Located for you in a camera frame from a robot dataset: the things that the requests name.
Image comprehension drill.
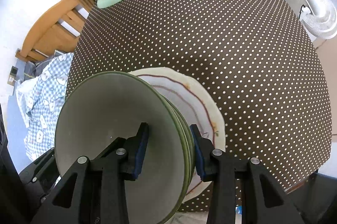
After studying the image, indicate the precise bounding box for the grey floral bowl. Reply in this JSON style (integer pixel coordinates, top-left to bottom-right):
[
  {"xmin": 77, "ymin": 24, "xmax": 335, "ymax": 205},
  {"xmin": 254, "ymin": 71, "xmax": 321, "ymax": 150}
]
[{"xmin": 55, "ymin": 72, "xmax": 182, "ymax": 223}]

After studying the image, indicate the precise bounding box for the round yellow floral plate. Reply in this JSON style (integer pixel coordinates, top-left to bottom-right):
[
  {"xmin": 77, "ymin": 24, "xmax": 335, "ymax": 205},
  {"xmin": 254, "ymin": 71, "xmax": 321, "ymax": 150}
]
[{"xmin": 132, "ymin": 67, "xmax": 226, "ymax": 202}]

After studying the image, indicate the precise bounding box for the red patterned white plate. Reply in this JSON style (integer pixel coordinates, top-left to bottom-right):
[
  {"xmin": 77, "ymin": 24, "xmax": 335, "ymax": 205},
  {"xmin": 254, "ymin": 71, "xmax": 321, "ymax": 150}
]
[{"xmin": 133, "ymin": 67, "xmax": 226, "ymax": 148}]

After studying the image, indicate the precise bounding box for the blue checked bedding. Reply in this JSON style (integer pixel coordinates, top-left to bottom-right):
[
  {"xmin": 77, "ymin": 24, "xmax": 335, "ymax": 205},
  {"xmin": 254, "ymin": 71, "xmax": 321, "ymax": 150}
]
[{"xmin": 15, "ymin": 53, "xmax": 74, "ymax": 161}]

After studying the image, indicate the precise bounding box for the brown polka dot tablecloth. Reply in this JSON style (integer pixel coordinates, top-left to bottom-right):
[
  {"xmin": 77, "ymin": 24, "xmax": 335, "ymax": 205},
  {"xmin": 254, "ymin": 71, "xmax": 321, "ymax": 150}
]
[{"xmin": 67, "ymin": 0, "xmax": 332, "ymax": 191}]

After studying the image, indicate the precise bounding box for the white fan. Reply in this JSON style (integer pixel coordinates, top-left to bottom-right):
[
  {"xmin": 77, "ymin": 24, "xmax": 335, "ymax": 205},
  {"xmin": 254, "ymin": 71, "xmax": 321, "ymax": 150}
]
[{"xmin": 299, "ymin": 0, "xmax": 336, "ymax": 39}]

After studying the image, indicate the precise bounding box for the wall socket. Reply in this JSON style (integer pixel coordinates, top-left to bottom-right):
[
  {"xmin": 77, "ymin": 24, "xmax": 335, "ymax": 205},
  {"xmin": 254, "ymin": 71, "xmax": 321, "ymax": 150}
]
[{"xmin": 7, "ymin": 66, "xmax": 18, "ymax": 86}]

